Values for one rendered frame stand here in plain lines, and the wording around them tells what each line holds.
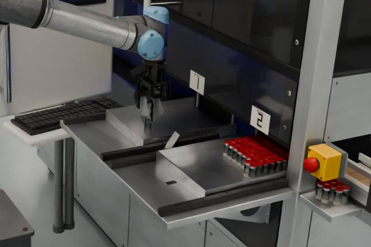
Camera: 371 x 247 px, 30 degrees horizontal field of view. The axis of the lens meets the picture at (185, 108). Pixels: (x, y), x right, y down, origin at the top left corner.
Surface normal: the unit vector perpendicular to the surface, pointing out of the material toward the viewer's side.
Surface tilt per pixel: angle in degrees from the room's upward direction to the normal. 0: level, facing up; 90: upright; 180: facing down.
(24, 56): 90
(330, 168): 90
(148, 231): 90
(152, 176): 0
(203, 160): 0
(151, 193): 0
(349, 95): 90
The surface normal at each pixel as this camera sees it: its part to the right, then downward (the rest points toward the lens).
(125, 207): -0.86, 0.13
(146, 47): 0.50, 0.35
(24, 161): 0.07, -0.93
